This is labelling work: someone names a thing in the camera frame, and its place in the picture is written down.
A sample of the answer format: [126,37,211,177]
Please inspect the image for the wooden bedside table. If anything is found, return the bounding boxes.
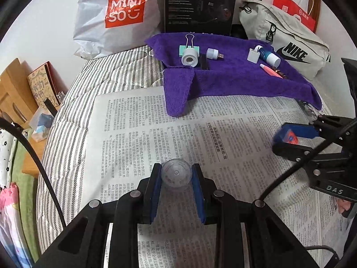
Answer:
[21,140,49,178]
[0,58,37,130]

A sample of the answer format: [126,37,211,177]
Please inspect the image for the white charger plug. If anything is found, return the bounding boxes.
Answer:
[247,47,261,62]

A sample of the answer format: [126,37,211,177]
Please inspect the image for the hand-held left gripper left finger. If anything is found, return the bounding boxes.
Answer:
[33,163,163,268]

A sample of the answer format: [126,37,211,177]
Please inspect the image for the person's right hand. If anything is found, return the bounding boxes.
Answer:
[336,197,354,219]

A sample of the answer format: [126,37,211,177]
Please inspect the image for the black stick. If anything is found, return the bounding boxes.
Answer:
[45,98,60,116]

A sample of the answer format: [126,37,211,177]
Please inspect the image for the illustrated book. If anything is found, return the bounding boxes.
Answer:
[27,61,67,108]

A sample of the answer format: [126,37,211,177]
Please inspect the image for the clear round plastic cap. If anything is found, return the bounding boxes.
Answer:
[160,159,193,192]

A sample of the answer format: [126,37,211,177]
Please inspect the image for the white shopping bag red logo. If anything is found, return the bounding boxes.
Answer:
[73,0,162,60]

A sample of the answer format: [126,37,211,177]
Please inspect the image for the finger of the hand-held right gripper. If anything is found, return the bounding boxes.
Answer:
[272,140,315,163]
[280,123,318,140]

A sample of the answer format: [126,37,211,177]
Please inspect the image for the white cylindrical roll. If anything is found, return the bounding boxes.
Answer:
[181,47,199,67]

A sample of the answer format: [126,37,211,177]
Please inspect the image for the green binder clip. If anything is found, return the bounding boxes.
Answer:
[178,33,201,58]

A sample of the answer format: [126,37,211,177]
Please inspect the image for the black cable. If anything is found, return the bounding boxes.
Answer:
[0,117,67,226]
[261,117,357,201]

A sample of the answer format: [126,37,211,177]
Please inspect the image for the green blanket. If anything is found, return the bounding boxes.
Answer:
[8,140,45,257]

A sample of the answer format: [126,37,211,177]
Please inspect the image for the white pillow with black spots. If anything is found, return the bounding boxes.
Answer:
[0,130,20,190]

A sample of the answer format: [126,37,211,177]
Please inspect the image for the white canvas bag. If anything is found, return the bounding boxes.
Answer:
[238,0,331,80]

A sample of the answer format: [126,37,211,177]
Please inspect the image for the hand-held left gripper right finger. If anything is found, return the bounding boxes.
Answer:
[191,163,330,268]

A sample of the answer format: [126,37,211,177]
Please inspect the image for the white and blue bottle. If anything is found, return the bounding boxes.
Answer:
[258,45,282,65]

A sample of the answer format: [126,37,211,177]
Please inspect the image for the translucent plastic box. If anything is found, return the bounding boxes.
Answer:
[29,109,55,141]

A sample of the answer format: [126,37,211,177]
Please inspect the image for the pink printed cloth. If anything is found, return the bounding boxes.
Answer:
[0,183,31,268]

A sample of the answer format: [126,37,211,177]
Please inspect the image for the white usb lamp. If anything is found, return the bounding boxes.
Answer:
[206,48,225,61]

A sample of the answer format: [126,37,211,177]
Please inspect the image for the newspaper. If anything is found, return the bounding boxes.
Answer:
[93,85,352,268]

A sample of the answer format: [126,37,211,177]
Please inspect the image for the red and white paper bag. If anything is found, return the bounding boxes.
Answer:
[272,0,318,34]

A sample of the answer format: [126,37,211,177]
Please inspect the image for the purple towel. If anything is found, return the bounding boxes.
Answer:
[145,32,324,118]

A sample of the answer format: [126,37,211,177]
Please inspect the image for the striped bed sheet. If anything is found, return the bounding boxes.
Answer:
[36,45,346,260]

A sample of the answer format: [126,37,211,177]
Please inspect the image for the blue orange correction tape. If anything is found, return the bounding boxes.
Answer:
[280,128,298,146]

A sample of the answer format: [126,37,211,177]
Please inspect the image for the pink marker pen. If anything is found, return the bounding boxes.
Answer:
[259,64,282,78]

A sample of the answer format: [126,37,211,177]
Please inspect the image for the black product box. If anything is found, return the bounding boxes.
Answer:
[163,0,239,37]

